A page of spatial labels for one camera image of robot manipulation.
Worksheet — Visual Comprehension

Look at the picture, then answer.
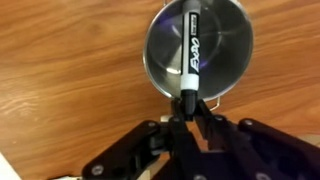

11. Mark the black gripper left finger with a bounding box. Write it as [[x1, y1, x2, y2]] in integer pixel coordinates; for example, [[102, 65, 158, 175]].
[[81, 98, 202, 180]]

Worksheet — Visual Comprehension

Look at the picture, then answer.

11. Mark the silver metal cup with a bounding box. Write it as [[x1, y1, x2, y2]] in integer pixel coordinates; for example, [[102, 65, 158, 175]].
[[142, 0, 255, 111]]

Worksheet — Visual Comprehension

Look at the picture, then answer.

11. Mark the black white Expo marker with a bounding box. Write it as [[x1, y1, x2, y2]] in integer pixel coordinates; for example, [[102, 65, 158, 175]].
[[179, 0, 202, 122]]

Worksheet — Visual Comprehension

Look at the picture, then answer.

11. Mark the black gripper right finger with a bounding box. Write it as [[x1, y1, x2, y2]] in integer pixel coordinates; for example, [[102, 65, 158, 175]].
[[194, 99, 320, 180]]

